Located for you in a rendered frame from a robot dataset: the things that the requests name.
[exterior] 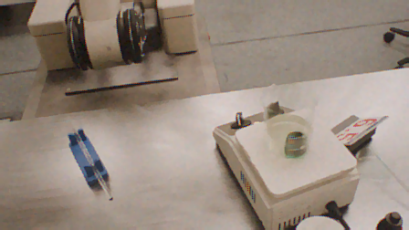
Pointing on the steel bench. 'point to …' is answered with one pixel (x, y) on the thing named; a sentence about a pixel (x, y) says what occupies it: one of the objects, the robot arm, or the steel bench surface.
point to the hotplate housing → (258, 197)
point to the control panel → (239, 129)
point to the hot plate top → (321, 134)
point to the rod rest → (86, 158)
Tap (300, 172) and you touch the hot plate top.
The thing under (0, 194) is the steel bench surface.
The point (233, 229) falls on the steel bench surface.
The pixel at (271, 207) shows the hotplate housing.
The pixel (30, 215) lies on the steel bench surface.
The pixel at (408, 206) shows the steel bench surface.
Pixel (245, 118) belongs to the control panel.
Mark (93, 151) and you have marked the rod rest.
